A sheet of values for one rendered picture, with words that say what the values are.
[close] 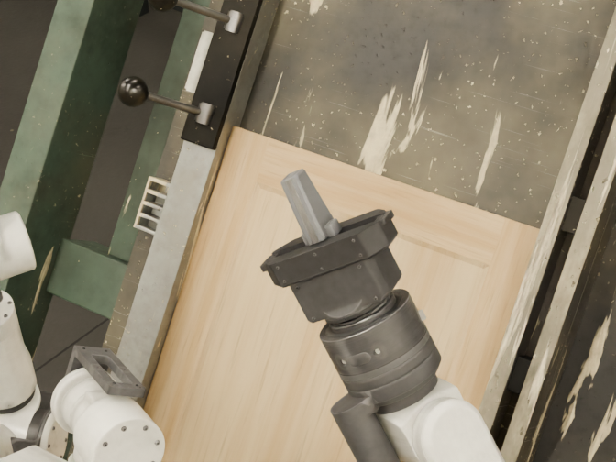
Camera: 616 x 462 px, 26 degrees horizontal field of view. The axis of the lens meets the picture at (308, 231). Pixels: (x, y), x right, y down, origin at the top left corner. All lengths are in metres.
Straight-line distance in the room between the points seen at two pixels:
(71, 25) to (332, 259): 0.79
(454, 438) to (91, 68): 0.87
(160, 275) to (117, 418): 0.59
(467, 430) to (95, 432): 0.32
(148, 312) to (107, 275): 0.15
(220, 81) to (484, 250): 0.40
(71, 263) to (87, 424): 0.75
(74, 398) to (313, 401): 0.50
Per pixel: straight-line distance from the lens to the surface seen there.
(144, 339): 1.72
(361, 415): 1.16
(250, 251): 1.67
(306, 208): 1.13
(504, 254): 1.54
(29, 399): 1.58
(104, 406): 1.16
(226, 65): 1.68
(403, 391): 1.15
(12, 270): 1.43
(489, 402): 1.49
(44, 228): 1.86
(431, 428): 1.15
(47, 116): 1.82
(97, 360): 1.22
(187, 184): 1.70
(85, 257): 1.87
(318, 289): 1.15
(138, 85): 1.62
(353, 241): 1.11
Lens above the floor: 2.24
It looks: 36 degrees down
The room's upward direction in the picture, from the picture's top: straight up
